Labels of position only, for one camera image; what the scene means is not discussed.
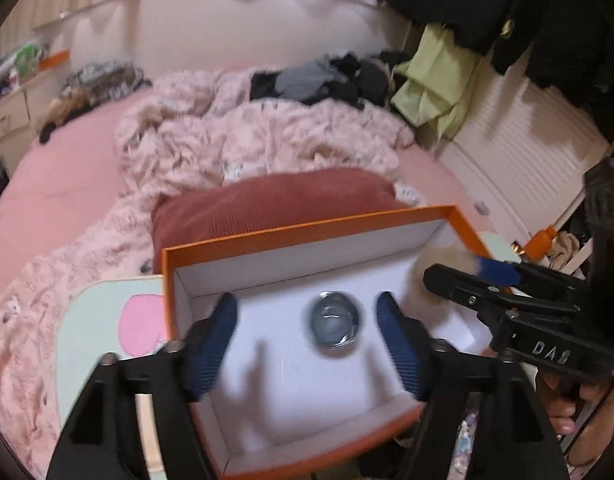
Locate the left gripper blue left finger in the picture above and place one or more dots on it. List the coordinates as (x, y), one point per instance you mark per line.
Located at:
(101, 438)

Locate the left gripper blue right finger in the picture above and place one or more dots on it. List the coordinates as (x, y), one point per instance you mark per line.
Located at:
(513, 439)

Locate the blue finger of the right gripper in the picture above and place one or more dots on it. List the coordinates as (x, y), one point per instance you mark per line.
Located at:
(467, 292)
(497, 273)

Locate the round metal mirror tin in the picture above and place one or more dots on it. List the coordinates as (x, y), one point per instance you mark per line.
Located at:
(333, 323)

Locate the orange water bottle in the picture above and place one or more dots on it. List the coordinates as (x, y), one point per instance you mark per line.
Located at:
(540, 243)

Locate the orange gradient cardboard box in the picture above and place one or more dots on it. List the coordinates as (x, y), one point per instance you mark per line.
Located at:
(307, 380)

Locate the dark red pillow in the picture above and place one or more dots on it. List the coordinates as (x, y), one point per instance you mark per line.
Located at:
(267, 202)

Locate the light green hanging garment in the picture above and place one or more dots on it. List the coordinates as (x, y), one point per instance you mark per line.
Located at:
(438, 88)

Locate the pink floral duvet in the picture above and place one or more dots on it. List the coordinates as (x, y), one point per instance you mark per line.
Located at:
(192, 131)

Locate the dark clothes pile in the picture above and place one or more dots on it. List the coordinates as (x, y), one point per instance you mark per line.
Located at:
(346, 78)

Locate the patterned clothes heap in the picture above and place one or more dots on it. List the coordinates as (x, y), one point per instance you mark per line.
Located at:
(91, 86)

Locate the white bedside drawer cabinet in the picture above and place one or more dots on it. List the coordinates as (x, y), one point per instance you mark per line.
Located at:
(21, 111)

